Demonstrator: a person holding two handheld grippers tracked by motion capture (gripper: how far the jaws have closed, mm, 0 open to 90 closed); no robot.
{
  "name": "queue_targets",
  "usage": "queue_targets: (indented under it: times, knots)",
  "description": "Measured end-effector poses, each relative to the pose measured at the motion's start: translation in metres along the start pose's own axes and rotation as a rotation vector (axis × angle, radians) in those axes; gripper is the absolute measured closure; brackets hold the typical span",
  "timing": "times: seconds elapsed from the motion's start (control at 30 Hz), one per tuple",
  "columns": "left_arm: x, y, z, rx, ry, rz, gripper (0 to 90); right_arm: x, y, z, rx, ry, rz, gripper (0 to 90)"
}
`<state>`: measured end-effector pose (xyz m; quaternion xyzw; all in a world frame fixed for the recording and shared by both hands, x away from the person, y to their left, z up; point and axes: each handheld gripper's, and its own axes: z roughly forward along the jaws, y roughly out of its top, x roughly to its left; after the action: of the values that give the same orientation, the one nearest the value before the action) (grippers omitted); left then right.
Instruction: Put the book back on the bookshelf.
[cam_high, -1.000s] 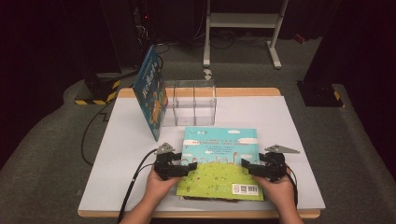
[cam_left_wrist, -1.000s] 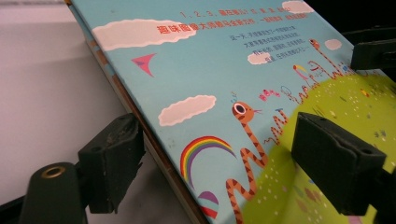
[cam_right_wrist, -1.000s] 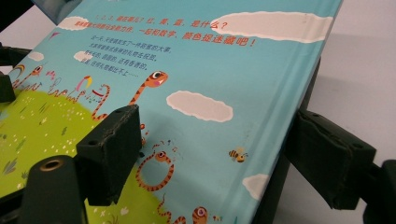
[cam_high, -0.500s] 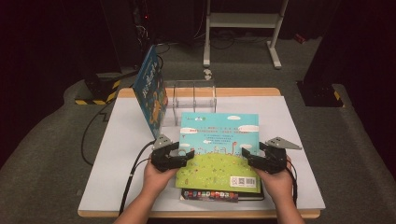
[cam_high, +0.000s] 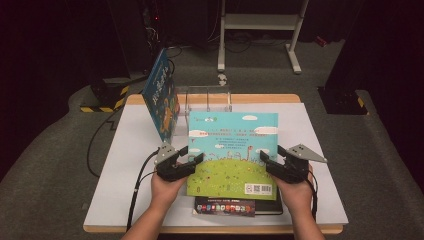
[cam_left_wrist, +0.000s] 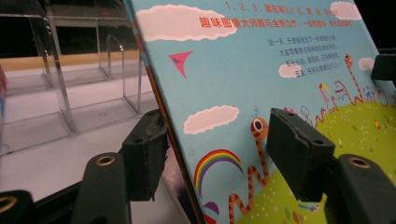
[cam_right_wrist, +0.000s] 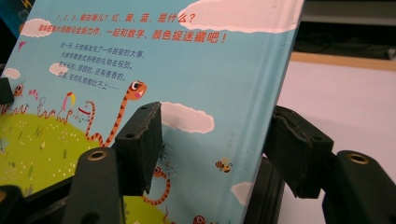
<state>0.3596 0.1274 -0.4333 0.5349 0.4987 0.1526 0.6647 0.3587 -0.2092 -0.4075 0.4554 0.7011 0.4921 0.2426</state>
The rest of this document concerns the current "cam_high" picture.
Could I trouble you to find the person's right hand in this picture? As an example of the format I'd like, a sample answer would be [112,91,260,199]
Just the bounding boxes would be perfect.
[271,174,316,209]

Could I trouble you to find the thin black cable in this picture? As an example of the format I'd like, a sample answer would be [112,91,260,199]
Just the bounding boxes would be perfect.
[86,111,123,178]

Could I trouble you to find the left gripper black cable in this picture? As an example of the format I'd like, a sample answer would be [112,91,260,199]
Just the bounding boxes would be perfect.
[126,148,162,232]

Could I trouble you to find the teal meadow picture book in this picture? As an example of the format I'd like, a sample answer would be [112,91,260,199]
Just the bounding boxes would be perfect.
[185,111,279,201]

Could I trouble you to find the bundle of black floor cables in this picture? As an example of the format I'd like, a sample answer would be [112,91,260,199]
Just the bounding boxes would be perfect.
[128,44,184,88]

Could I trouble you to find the clear acrylic book rack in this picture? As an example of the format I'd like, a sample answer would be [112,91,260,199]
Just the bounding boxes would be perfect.
[171,84,233,136]

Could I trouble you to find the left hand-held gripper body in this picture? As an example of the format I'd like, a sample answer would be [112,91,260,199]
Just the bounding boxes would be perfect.
[153,141,196,183]

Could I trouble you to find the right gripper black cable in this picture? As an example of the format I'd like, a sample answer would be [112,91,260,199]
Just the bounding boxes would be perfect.
[307,168,320,223]

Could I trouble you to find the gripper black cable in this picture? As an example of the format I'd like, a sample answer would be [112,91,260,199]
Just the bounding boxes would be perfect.
[126,148,162,232]
[307,168,320,223]

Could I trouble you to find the white metal stand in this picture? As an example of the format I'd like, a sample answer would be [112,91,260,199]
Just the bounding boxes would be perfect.
[217,0,309,75]

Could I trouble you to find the white table mat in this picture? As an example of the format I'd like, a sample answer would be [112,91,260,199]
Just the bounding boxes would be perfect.
[83,102,349,227]

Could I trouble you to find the black equipment rack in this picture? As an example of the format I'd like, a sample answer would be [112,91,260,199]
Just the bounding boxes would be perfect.
[106,0,168,74]

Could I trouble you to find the person's left hand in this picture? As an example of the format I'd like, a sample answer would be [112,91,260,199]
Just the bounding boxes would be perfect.
[150,176,188,209]

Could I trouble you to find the blue animal picture book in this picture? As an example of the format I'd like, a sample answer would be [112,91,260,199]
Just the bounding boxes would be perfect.
[141,48,181,144]

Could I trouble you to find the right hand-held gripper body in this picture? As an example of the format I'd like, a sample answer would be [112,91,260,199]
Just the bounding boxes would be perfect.
[266,143,328,184]

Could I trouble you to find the black yellow-striped stand base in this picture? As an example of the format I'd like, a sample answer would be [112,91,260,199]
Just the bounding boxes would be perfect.
[79,78,130,114]
[318,86,369,116]

